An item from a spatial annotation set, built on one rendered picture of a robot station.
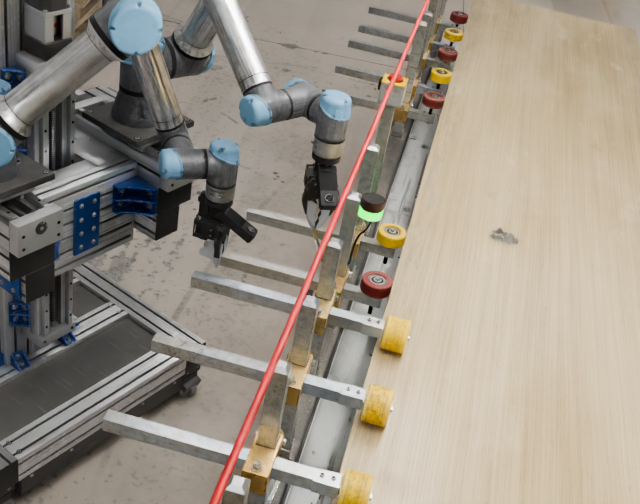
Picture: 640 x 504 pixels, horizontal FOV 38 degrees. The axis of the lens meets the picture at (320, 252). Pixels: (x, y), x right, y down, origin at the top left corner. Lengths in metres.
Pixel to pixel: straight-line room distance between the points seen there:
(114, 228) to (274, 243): 1.48
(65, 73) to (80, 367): 1.22
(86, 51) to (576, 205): 1.61
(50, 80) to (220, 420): 1.49
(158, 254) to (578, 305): 1.98
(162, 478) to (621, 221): 1.63
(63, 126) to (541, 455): 1.48
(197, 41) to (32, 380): 1.17
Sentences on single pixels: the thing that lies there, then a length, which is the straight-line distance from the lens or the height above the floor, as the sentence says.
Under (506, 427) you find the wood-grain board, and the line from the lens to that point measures 2.07.
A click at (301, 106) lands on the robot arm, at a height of 1.31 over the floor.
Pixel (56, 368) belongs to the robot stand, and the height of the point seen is 0.21.
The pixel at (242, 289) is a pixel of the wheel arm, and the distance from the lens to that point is 2.16.
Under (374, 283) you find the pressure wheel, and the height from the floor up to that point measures 0.90.
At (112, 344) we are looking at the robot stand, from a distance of 3.13.
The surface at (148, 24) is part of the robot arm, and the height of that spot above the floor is 1.50.
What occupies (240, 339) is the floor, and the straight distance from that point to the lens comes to 3.52.
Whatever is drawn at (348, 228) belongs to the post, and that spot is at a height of 1.02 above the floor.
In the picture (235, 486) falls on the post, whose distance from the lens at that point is 1.51.
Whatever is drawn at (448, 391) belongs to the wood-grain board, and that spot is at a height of 0.90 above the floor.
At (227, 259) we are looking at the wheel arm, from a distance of 2.43.
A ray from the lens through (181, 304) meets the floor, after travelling 3.66.
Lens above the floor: 2.25
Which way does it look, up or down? 33 degrees down
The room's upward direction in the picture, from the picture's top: 11 degrees clockwise
